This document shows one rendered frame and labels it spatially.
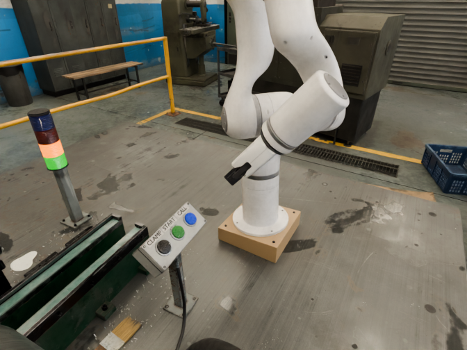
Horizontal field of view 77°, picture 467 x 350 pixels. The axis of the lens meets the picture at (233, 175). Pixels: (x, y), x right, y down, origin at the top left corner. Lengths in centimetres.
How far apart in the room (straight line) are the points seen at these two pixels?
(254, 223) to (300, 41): 58
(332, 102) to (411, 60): 629
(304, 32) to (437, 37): 619
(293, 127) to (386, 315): 58
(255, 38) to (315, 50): 22
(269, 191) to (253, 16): 48
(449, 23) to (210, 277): 631
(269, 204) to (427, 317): 50
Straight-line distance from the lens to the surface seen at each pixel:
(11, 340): 55
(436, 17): 674
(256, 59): 80
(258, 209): 93
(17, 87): 580
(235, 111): 79
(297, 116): 56
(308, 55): 64
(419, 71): 685
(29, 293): 88
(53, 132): 107
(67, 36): 608
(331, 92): 54
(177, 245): 66
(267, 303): 88
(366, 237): 114
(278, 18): 62
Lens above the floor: 151
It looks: 31 degrees down
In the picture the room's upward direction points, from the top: straight up
